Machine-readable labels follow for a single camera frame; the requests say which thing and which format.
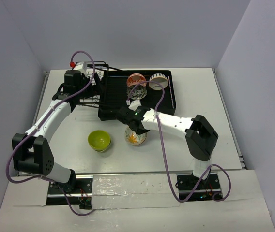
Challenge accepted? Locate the leaf pattern white bowl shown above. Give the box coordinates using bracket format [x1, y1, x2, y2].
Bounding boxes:
[124, 127, 147, 146]

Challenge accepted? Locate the black leaf pattern bowl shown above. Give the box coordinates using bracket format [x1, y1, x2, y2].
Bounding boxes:
[126, 85, 147, 100]

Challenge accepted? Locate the orange floral bowl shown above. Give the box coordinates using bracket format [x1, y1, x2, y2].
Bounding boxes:
[126, 73, 146, 87]

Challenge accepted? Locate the green bowl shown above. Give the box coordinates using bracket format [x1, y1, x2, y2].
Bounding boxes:
[88, 130, 111, 152]

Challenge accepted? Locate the white bowl pink rim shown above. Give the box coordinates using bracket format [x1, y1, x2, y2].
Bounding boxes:
[148, 73, 168, 90]

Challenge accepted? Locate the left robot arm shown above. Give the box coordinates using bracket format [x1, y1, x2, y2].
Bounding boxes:
[8, 70, 103, 193]

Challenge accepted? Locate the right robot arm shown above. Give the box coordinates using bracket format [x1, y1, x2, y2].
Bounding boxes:
[116, 106, 219, 189]

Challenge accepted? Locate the black dish rack tray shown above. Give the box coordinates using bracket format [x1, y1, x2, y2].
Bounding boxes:
[98, 70, 176, 121]

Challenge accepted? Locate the white taped sheet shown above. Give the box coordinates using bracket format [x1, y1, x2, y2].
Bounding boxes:
[92, 174, 180, 209]

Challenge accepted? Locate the black wire plate rack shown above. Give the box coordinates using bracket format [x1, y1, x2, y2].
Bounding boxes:
[79, 61, 109, 108]

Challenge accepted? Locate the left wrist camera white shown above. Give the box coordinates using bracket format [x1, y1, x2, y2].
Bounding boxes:
[70, 61, 88, 73]

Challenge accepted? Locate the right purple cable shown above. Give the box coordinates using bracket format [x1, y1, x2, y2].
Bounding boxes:
[126, 81, 232, 202]

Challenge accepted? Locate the purple cable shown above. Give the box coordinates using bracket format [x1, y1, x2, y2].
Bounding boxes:
[5, 50, 97, 216]
[126, 81, 232, 202]

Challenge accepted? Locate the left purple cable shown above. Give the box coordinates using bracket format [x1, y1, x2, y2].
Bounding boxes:
[5, 50, 97, 216]

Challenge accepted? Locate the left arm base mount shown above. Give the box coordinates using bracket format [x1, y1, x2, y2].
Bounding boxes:
[46, 175, 93, 210]

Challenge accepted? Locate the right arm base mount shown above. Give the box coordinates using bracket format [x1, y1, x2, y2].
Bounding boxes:
[172, 173, 225, 202]

